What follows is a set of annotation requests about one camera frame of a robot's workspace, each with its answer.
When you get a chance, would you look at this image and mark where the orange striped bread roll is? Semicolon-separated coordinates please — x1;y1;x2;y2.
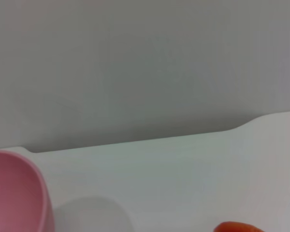
212;221;265;232

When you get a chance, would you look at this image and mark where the pink plastic bowl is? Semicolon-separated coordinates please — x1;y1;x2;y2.
0;149;55;232

